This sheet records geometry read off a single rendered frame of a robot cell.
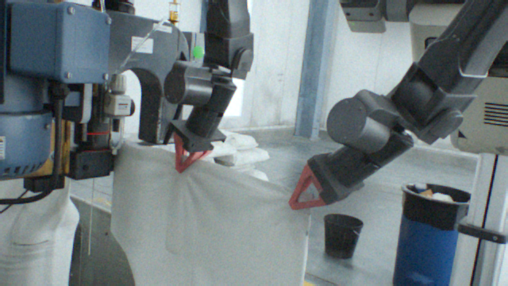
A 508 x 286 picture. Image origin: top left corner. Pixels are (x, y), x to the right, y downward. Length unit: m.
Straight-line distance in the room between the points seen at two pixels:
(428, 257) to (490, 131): 1.87
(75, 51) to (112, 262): 1.14
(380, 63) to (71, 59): 8.75
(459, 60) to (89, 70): 0.44
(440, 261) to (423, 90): 2.38
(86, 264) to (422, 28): 1.35
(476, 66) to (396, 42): 8.58
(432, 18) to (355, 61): 8.42
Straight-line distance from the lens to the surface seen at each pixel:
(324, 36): 9.32
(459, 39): 0.55
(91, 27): 0.60
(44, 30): 0.57
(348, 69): 9.43
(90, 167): 0.92
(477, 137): 1.12
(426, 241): 2.87
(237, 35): 0.75
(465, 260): 1.21
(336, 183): 0.61
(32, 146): 0.63
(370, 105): 0.53
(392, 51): 9.14
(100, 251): 1.67
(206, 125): 0.79
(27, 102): 0.63
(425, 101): 0.57
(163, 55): 1.01
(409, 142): 0.61
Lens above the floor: 1.25
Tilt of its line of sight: 9 degrees down
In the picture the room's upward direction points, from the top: 6 degrees clockwise
